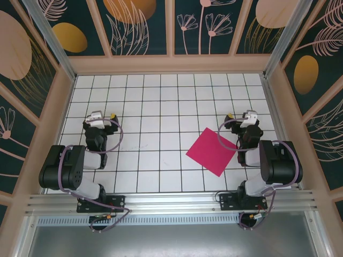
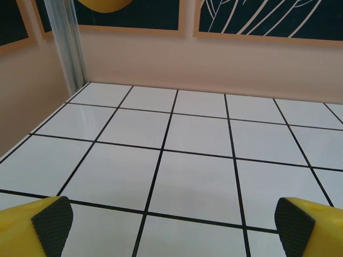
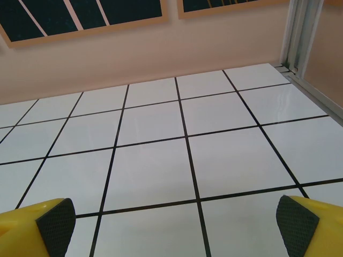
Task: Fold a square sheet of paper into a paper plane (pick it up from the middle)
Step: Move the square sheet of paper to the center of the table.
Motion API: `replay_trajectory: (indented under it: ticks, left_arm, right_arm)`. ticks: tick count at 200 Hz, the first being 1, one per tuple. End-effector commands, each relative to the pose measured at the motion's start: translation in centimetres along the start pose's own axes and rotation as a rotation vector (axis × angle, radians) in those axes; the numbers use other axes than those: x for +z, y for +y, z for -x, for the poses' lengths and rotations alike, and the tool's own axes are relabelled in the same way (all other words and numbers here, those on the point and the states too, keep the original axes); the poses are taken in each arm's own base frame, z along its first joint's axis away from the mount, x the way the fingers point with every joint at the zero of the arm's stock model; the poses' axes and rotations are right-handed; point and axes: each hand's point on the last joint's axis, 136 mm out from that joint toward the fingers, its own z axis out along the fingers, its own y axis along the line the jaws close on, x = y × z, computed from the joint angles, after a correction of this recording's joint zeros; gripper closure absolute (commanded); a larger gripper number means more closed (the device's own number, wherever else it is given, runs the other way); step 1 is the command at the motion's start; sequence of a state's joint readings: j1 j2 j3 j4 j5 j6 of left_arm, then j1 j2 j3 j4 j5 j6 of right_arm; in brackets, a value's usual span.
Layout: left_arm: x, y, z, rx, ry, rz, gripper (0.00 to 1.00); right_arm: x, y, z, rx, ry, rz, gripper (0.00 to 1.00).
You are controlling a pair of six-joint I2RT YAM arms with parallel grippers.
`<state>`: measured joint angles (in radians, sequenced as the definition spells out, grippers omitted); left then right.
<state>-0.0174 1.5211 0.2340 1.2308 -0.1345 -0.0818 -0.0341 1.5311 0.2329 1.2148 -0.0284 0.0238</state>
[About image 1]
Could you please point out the aluminium mounting rail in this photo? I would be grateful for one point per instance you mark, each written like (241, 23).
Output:
(171, 200)

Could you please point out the pink square paper sheet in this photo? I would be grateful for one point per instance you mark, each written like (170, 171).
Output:
(211, 152)

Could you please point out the small circuit board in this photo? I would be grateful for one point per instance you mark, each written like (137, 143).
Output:
(103, 217)
(257, 215)

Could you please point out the grey metal sheet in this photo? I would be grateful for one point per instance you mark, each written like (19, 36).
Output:
(171, 241)

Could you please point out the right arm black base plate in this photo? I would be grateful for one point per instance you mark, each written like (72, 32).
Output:
(227, 202)

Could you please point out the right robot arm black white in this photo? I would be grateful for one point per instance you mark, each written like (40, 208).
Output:
(281, 166)

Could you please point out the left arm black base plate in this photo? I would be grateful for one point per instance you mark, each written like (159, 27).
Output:
(118, 203)

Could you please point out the aluminium side rail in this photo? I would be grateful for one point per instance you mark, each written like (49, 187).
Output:
(276, 107)

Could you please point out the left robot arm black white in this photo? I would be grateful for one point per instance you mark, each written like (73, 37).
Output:
(53, 166)

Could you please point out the aluminium frame post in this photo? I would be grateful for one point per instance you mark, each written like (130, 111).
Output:
(53, 45)
(286, 40)

